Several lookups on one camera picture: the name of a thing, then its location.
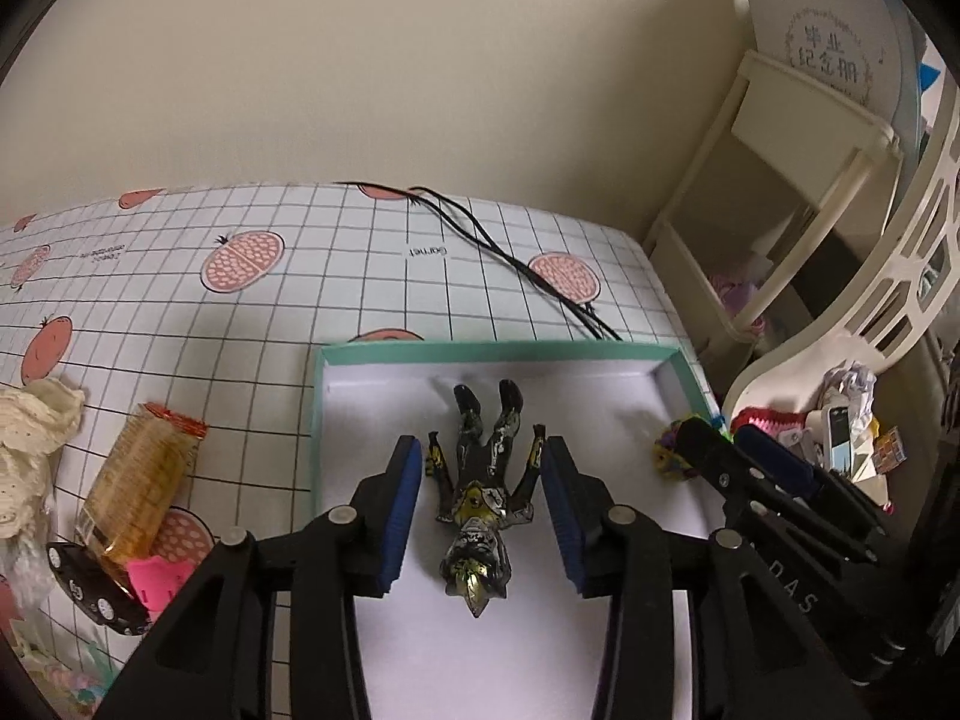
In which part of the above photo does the cream knitted cloth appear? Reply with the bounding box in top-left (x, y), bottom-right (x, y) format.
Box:
top-left (0, 381), bottom-right (87, 541)

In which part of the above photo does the black toy car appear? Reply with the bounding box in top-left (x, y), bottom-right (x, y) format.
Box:
top-left (45, 540), bottom-right (155, 635)

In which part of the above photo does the white memorial album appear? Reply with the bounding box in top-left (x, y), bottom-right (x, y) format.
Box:
top-left (731, 0), bottom-right (912, 113)

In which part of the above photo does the white wooden shelf rack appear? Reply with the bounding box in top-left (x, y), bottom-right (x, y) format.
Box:
top-left (645, 49), bottom-right (905, 361)

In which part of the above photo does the pastel plastic toy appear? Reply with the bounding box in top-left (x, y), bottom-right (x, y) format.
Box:
top-left (11, 637), bottom-right (106, 710)

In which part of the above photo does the purple soft toy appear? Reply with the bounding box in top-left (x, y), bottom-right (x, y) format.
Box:
top-left (709, 270), bottom-right (773, 338)

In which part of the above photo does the black cable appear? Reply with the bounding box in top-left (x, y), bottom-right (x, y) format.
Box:
top-left (409, 186), bottom-right (622, 342)
top-left (334, 181), bottom-right (620, 342)

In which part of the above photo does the white lattice plastic rack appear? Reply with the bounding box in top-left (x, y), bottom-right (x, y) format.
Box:
top-left (720, 90), bottom-right (960, 421)

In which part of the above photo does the grid fruit print tablecloth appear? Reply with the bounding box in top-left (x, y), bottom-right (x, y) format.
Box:
top-left (0, 181), bottom-right (721, 720)

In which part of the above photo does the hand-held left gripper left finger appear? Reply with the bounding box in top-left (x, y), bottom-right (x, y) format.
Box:
top-left (94, 435), bottom-right (425, 720)

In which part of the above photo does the clear plastic bag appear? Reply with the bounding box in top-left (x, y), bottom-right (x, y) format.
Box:
top-left (0, 532), bottom-right (55, 616)

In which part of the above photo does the colourful small toy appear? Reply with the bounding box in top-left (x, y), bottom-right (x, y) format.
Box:
top-left (651, 420), bottom-right (702, 479)

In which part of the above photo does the crumpled white paper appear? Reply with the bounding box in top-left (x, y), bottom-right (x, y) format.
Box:
top-left (821, 361), bottom-right (878, 421)

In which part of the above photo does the black gold toy figure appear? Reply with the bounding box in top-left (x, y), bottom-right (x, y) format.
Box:
top-left (426, 379), bottom-right (547, 620)

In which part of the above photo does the teal-rimmed white box lid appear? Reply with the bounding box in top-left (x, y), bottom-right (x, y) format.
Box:
top-left (310, 340), bottom-right (723, 720)

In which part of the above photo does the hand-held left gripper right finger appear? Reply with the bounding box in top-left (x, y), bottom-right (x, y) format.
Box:
top-left (541, 435), bottom-right (856, 720)

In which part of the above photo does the clear cracker packet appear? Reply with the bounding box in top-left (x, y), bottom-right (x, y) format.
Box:
top-left (75, 401), bottom-right (209, 567)

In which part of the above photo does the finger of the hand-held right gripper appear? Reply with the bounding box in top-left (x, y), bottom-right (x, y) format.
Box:
top-left (731, 424), bottom-right (890, 537)
top-left (675, 416), bottom-right (878, 567)

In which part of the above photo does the red knitted item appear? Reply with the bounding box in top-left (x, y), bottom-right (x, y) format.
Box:
top-left (731, 405), bottom-right (807, 440)

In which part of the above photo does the pink plastic tag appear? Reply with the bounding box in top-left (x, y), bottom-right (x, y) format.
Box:
top-left (126, 555), bottom-right (185, 612)

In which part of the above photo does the small puzzle cube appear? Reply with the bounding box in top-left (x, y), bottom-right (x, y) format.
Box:
top-left (870, 427), bottom-right (908, 473)

